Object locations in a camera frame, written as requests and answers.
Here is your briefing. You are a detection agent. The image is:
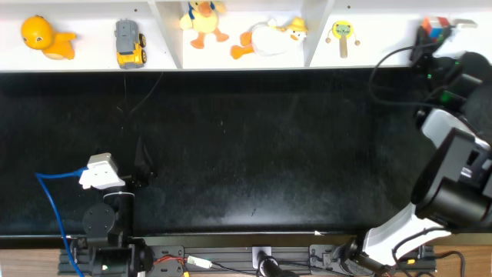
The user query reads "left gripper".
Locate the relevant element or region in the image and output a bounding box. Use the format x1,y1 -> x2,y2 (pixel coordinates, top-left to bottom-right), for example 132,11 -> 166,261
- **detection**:
116,135 -> 157,190

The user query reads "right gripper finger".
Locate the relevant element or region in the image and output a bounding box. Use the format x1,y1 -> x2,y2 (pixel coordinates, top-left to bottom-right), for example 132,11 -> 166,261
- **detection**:
409,25 -> 430,62

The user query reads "many-coloured puzzle cube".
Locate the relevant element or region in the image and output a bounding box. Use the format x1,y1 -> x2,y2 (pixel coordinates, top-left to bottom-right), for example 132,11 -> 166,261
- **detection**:
421,15 -> 453,42

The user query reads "yellow rattle drum toy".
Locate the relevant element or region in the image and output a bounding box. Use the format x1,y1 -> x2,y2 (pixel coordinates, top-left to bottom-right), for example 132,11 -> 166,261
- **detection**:
324,19 -> 362,60

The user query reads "grey and yellow toy truck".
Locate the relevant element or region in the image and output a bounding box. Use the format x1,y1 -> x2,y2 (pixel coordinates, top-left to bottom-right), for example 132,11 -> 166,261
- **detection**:
114,18 -> 148,71

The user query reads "yellow rubber duck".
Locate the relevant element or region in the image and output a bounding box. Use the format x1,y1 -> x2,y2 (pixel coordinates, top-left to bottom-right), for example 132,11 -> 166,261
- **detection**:
20,14 -> 77,62

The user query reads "white shelf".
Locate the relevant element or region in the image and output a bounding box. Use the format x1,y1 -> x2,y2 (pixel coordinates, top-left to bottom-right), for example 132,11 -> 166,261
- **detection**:
0,0 -> 492,73

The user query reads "white plush duck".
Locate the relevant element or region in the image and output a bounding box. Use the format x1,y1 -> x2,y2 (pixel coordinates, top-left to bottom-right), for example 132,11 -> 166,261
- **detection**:
230,16 -> 309,61

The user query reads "yellow plush duck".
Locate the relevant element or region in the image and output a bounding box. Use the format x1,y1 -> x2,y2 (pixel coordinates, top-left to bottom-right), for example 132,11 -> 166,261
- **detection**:
179,0 -> 231,50

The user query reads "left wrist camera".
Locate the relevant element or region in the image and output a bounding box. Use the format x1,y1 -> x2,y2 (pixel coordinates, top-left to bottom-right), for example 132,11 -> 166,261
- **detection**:
78,152 -> 127,191

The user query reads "blue cable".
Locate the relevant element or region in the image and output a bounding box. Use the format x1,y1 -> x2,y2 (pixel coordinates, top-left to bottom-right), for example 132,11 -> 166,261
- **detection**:
35,166 -> 90,277

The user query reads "mounting rail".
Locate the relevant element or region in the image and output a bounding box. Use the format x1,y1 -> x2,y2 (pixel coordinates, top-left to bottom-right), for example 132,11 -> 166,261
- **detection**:
57,232 -> 467,277

